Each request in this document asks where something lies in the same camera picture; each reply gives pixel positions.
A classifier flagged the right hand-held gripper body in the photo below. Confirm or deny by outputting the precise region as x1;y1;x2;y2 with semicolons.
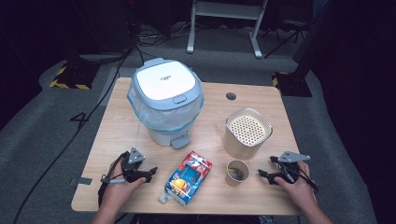
269;150;312;187

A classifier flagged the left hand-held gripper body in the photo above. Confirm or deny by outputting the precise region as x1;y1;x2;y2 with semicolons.
120;147;148;184

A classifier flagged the wet tea bag waste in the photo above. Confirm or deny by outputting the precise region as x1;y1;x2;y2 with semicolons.
227;167;246;182

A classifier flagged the brown paper cup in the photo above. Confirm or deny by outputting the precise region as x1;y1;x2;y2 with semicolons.
224;159;250;188

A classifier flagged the blue red printed carton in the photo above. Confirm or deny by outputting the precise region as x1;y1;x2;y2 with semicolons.
158;150;214;207

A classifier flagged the beige container with perforated strainer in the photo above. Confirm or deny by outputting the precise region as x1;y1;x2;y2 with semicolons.
222;106;274;161

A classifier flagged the white blue pedal trash can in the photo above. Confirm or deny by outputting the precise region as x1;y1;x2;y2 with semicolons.
126;57;205;150

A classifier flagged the person's left hand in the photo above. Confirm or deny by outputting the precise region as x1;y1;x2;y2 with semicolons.
102;158;148;213

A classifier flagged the person's right hand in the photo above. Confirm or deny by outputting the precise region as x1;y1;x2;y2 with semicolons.
274;161;316;213

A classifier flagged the clear blue plastic bin liner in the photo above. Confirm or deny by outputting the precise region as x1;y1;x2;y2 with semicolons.
126;81;205;134

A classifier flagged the grey tape strip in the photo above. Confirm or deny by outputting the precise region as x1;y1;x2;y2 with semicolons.
69;176;93;187

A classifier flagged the black stand base striped tape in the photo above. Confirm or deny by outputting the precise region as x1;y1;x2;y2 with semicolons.
49;60;101;91
271;71;314;98

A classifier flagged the black tripod stand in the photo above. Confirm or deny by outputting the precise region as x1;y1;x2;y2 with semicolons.
263;18;314;59

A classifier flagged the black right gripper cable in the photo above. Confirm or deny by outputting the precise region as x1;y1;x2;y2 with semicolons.
279;162;319;194

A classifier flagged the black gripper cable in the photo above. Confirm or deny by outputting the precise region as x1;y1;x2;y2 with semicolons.
279;162;319;194
97;150;130;209

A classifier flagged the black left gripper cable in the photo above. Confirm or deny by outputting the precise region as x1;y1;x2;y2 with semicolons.
97;150;130;209

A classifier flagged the long black floor cable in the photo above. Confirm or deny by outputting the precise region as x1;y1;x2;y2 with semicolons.
11;46;138;224

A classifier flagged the white metal table frame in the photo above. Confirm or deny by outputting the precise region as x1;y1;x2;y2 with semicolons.
186;0;269;60

